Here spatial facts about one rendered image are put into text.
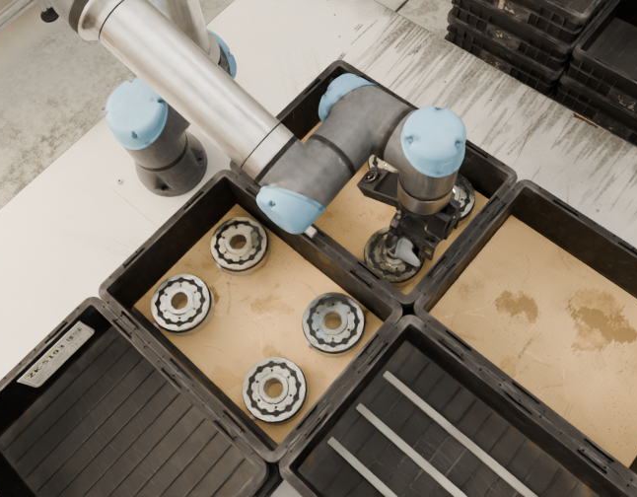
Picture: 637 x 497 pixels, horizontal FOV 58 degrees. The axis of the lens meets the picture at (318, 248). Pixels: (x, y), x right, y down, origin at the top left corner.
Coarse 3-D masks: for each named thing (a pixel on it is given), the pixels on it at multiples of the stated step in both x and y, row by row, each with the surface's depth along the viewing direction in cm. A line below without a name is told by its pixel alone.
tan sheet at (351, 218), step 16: (352, 192) 106; (336, 208) 105; (352, 208) 105; (368, 208) 104; (384, 208) 104; (480, 208) 103; (320, 224) 104; (336, 224) 104; (352, 224) 103; (368, 224) 103; (384, 224) 103; (464, 224) 102; (336, 240) 102; (352, 240) 102; (448, 240) 101; (400, 288) 98
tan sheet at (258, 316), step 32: (192, 256) 103; (288, 256) 102; (224, 288) 100; (256, 288) 100; (288, 288) 100; (320, 288) 99; (224, 320) 98; (256, 320) 98; (288, 320) 97; (192, 352) 96; (224, 352) 96; (256, 352) 96; (288, 352) 95; (352, 352) 94; (224, 384) 94; (320, 384) 93
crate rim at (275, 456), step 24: (312, 240) 93; (120, 264) 93; (336, 264) 90; (120, 312) 90; (144, 336) 88; (384, 336) 85; (168, 360) 86; (360, 360) 84; (192, 384) 84; (336, 384) 83; (216, 408) 83; (312, 408) 82; (240, 432) 82; (264, 456) 80
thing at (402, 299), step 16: (336, 64) 105; (320, 80) 104; (368, 80) 103; (304, 96) 103; (288, 112) 102; (496, 160) 95; (240, 176) 97; (512, 176) 94; (496, 192) 93; (480, 224) 91; (320, 240) 92; (464, 240) 90; (352, 256) 90; (448, 256) 89; (368, 272) 89; (432, 272) 90; (384, 288) 88; (416, 288) 87; (400, 304) 87
